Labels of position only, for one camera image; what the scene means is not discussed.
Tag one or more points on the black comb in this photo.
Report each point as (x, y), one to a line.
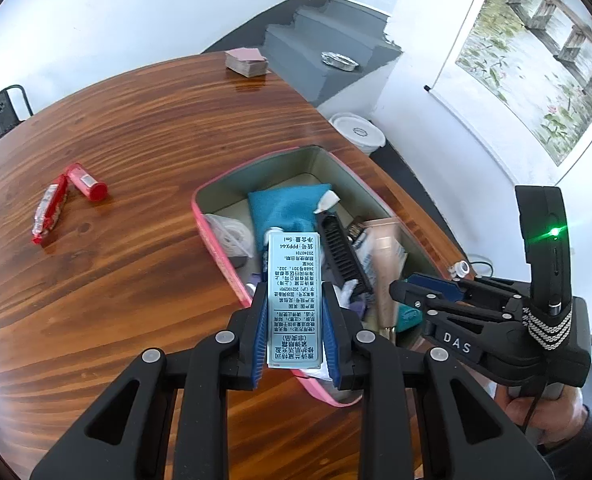
(341, 255)

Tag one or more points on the pale blue printed box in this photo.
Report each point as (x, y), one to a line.
(293, 300)

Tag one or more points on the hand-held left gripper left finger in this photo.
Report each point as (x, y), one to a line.
(261, 332)

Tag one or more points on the white bucket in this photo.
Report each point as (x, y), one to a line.
(358, 131)

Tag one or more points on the silver ashtray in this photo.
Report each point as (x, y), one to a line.
(340, 60)

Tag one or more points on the black metal chair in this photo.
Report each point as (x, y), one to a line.
(3, 112)

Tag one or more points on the white gauze roll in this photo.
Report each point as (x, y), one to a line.
(228, 237)

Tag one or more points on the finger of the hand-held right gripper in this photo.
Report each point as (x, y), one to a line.
(416, 296)
(438, 285)

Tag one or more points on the beige long box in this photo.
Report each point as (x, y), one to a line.
(388, 270)

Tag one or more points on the red tube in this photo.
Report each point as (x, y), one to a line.
(88, 184)

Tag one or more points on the blue white sachets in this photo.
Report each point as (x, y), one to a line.
(363, 250)

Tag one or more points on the person's right forearm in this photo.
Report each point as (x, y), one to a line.
(591, 440)

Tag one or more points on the pink storage box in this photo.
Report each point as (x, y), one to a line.
(233, 285)

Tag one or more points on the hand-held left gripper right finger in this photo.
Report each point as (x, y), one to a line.
(328, 340)

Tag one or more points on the grey stairs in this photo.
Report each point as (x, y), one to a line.
(316, 35)

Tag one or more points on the pink card stack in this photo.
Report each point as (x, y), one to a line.
(246, 61)

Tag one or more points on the wooden desktop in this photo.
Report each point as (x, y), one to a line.
(126, 135)

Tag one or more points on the wall scroll painting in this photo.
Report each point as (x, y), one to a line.
(541, 60)

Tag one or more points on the red white packet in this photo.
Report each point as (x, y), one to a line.
(48, 212)

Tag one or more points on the person's right hand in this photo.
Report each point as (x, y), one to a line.
(556, 420)

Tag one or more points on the teal packet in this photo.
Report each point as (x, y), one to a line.
(408, 317)

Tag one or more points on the blue towel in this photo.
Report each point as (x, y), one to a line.
(281, 205)

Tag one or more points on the purple bottle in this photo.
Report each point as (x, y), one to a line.
(357, 307)

